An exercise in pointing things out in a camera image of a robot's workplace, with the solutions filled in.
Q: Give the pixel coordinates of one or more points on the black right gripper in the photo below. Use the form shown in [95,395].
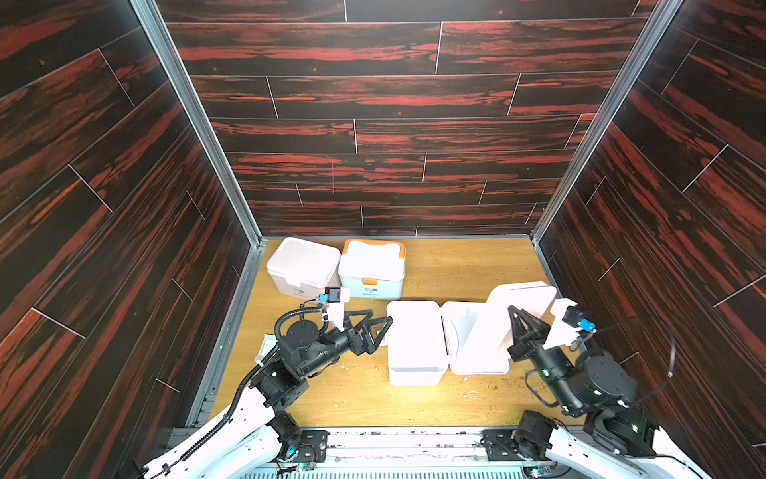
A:
[528,346]

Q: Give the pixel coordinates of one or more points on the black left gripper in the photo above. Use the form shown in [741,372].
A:
[360,344]

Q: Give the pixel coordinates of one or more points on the pink tray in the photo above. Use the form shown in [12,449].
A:
[486,348]

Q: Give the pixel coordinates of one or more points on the white gauze packet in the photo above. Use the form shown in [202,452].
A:
[266,350]

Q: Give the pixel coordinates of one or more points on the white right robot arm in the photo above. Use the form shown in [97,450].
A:
[624,441]

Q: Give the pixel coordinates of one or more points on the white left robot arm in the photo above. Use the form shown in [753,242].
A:
[255,427]

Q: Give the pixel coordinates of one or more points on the white orange-trimmed medicine chest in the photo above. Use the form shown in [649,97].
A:
[373,269]

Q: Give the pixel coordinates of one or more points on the pink rear medicine chest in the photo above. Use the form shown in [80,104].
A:
[303,269]

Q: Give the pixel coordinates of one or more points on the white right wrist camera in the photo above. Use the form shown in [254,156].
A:
[570,324]

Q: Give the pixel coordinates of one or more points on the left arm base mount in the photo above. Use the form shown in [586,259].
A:
[303,453]

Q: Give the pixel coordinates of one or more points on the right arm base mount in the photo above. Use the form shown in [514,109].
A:
[508,446]

